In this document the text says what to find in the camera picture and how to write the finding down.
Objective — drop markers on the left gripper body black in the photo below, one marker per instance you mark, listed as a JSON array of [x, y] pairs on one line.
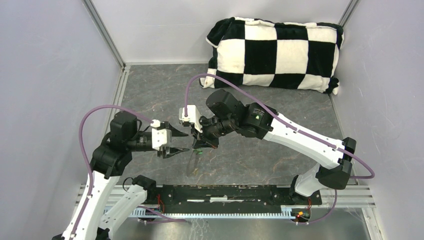
[[160, 151]]

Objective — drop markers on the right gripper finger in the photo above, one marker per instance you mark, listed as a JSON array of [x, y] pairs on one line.
[[196, 137], [214, 143]]

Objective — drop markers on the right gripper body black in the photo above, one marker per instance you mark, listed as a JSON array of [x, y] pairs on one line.
[[215, 128]]

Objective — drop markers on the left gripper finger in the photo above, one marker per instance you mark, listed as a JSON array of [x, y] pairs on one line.
[[169, 152], [175, 132]]

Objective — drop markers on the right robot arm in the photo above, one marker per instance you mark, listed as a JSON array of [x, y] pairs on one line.
[[333, 157]]

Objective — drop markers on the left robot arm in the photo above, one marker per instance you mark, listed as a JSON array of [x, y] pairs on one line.
[[107, 164]]

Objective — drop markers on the left base circuit board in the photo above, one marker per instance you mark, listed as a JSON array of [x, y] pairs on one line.
[[153, 211]]

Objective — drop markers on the base circuit board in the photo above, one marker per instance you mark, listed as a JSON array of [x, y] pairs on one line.
[[301, 215], [153, 211]]

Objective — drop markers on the black white checkered pillow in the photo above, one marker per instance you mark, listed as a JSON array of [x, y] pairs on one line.
[[286, 55]]

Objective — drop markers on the right base circuit board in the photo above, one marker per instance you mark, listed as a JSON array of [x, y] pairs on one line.
[[301, 215]]

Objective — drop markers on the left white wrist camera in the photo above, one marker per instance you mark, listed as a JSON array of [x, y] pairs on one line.
[[160, 135]]

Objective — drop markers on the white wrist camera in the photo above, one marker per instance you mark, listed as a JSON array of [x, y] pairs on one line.
[[160, 135], [190, 117]]

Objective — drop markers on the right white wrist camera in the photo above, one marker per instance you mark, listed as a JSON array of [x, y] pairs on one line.
[[190, 117]]

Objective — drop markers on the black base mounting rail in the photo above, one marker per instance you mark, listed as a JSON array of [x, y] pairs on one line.
[[227, 199]]

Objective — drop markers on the white toothed cable strip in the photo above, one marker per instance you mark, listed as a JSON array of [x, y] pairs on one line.
[[285, 213]]

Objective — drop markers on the aluminium frame rail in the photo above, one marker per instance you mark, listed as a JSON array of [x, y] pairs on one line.
[[353, 196]]

